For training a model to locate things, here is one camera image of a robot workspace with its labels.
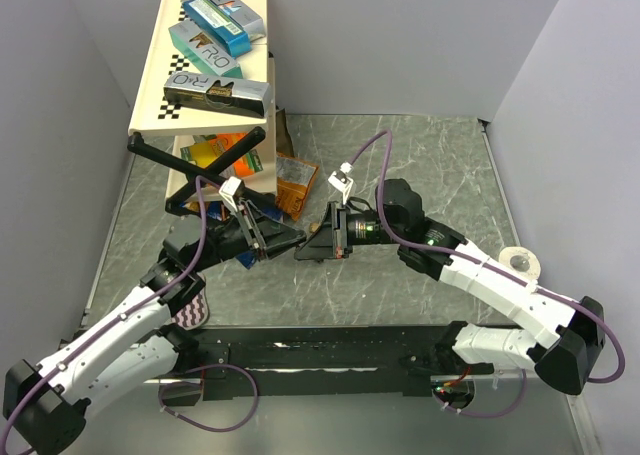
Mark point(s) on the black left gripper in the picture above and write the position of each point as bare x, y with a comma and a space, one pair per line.
269, 235

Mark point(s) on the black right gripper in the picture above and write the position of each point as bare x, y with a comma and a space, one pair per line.
325, 242

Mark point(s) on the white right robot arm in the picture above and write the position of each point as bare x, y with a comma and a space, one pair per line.
559, 340

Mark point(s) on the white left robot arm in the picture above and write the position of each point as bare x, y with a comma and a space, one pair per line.
49, 403

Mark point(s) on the orange Kettle chips bag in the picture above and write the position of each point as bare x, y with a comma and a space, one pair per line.
295, 179

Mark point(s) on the orange sponge package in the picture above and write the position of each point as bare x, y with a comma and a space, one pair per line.
207, 149

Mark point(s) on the dark grey R&O box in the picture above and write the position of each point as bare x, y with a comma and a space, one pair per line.
219, 94

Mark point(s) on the cream two-tier shelf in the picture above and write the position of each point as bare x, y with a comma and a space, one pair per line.
153, 115

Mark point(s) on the teal R&O box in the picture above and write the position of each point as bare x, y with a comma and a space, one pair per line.
203, 51

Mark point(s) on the white tape roll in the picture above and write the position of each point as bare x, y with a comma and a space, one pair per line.
522, 261

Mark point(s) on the blue foil box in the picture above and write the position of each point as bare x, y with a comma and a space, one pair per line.
211, 19

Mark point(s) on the silver R&O box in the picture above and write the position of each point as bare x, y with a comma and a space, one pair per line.
244, 16

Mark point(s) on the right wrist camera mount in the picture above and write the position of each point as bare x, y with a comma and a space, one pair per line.
342, 181

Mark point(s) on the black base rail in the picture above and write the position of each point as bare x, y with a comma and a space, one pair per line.
324, 360

